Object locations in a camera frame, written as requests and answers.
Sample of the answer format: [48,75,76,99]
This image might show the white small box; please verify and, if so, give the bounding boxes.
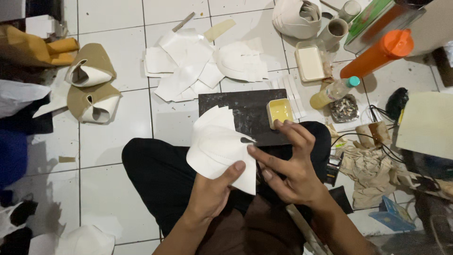
[25,14,58,39]

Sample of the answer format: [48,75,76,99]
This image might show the white plastic bag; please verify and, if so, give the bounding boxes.
[0,79,52,119]

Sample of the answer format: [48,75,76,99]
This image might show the row of white fabric strips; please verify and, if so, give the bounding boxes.
[270,74,307,119]

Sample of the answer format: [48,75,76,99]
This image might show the tan folded shoe upper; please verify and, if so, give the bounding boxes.
[66,83,122,124]
[64,43,117,88]

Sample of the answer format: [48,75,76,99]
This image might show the cream foam board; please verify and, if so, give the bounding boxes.
[395,92,453,161]

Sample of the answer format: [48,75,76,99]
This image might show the grey metal strip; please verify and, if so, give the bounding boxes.
[285,204,334,255]

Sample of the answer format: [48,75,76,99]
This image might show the person's black trousers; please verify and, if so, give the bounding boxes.
[121,121,332,248]

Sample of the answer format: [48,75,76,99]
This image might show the grey flat stick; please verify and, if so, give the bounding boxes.
[172,12,196,33]

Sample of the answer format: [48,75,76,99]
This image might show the ashtray with cigarette butts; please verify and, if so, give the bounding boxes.
[329,94,360,124]

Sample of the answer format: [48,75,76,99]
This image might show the beige crumpled rag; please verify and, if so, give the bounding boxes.
[334,141,453,210]

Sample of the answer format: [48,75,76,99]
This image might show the person's left hand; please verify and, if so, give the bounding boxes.
[187,160,247,227]

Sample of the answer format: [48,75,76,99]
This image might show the white fabric shoe pieces bundle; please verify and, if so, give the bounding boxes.
[186,105,257,196]

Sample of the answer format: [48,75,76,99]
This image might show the black cloth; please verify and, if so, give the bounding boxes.
[0,94,54,136]

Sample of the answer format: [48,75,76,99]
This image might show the person's right hand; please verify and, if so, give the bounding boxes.
[247,119,332,210]

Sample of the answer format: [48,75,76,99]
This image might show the plastic bottle with teal cap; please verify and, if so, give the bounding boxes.
[310,76,361,110]

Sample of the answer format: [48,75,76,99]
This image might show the person's brown shirt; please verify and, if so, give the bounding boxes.
[196,193,308,255]

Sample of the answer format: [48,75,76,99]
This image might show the orange plastic bottle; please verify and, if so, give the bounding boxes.
[340,29,415,79]

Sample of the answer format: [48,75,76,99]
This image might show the blue cloth bundle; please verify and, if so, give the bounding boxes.
[0,129,28,189]

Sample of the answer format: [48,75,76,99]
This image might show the black wallet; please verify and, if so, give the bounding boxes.
[328,186,355,215]

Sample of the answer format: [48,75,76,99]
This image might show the blue cardboard box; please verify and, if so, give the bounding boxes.
[368,195,417,233]

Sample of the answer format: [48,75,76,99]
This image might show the black work board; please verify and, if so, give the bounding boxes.
[198,89,295,147]

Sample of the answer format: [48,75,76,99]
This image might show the clear tub of white glue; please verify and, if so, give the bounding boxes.
[294,39,333,83]

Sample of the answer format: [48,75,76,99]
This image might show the white long fabric piece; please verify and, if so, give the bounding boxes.
[32,67,72,119]

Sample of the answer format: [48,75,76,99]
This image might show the heap of white fabric sheets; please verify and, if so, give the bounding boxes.
[28,225,116,255]

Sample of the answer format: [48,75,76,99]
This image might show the clear plastic cup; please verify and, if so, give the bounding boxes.
[338,0,362,24]

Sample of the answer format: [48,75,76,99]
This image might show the mustard yellow cloth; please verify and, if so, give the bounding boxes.
[0,24,80,68]

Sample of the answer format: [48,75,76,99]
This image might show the pile of white fabric cutouts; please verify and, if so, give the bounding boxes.
[144,28,270,103]

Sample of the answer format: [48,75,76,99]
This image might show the clear box with green lid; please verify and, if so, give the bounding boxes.
[344,0,427,56]

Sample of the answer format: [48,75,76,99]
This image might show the dark cigarette pack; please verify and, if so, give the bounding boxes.
[324,154,344,187]

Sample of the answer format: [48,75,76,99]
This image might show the cardboard tube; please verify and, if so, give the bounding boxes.
[317,18,349,50]

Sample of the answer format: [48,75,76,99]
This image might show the black cables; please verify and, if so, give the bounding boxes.
[331,104,407,164]

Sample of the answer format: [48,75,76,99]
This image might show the black and white bag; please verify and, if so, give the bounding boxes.
[0,199,39,255]

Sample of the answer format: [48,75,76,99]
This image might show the stack of white shoe uppers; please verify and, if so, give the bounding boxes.
[271,0,323,40]

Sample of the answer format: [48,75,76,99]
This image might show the black plastic bag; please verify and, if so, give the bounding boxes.
[385,87,410,121]

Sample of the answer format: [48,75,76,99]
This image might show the tan fabric strip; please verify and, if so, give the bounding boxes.
[203,19,237,43]

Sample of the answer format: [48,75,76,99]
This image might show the yellow glue tray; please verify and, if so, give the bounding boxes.
[266,98,294,130]

